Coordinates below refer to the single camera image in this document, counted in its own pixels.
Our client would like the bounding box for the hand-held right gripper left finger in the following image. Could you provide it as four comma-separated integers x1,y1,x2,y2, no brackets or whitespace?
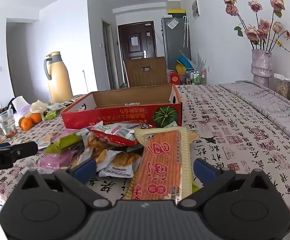
17,157,112,210

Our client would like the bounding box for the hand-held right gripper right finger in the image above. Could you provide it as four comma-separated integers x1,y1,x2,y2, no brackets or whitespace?
177,157,270,210

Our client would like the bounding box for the pile of assorted snack packets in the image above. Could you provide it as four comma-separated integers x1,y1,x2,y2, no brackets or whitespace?
36,121,145,179

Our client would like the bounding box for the red edged snack packet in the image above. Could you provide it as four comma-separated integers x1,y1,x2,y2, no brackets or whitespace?
89,122,138,147

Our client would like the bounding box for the long orange snack packet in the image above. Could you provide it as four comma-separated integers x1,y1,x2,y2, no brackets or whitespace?
123,126,193,205

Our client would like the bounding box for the red pumpkin print cardboard box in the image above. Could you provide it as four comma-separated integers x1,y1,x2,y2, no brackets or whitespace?
60,84,183,130

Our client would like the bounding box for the orange fruit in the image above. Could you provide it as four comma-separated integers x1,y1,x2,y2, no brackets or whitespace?
30,113,42,125
19,117,33,131

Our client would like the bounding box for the clear drinking glass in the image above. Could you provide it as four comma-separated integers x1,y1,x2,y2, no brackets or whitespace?
0,108,18,139

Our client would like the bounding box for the scatter of small snack packets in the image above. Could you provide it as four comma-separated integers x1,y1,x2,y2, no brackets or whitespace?
42,100,75,120

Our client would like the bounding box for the purple tissue pack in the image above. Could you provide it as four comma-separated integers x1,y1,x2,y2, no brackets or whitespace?
11,96,33,117

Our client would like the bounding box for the cream crumpled bag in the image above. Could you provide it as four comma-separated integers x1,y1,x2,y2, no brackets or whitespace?
29,99,48,115

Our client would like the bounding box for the yellow thermos jug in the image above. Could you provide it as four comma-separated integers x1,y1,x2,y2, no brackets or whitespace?
43,51,73,103

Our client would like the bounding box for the grey striped cloth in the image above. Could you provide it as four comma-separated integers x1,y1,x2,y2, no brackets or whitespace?
217,80,290,156

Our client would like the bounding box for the mop pole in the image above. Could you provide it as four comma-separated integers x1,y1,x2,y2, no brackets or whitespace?
82,68,88,93

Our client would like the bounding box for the red gift box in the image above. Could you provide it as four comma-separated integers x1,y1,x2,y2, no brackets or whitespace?
169,72,181,86

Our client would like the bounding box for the brown wooden chair back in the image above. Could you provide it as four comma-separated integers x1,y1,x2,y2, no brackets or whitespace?
124,56,169,88

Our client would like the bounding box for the clear storage jar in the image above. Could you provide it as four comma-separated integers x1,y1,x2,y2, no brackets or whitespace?
269,73,290,100

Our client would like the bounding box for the blue plastic basin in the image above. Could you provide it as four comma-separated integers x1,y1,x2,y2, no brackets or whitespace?
176,56,193,69

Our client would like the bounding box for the white dried grass bunch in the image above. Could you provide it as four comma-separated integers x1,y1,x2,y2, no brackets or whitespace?
193,47,207,71

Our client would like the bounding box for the grey interior doorway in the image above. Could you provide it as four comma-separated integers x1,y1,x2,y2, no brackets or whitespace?
102,18,116,91

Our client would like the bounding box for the pink textured vase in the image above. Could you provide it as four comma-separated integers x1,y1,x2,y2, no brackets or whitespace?
250,48,273,87

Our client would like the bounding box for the dark brown front door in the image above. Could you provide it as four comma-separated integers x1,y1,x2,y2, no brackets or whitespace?
118,22,158,61

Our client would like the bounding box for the grey refrigerator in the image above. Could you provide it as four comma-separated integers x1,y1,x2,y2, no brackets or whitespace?
161,16,192,69

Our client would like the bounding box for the white umbrella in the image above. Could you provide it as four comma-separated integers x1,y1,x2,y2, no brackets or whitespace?
182,15,189,48

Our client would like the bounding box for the dried pink roses bouquet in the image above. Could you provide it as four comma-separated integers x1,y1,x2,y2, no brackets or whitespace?
222,0,290,52

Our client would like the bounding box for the paper sheet on refrigerator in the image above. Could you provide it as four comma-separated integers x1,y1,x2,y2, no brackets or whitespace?
167,18,179,30

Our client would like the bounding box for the yellow box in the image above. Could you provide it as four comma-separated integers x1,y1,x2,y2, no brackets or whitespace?
167,9,186,18

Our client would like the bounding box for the wire storage cart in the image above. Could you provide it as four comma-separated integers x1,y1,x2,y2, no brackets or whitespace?
188,68,207,86

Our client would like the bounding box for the white wall panel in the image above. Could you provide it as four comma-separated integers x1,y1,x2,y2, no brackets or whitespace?
192,0,201,20

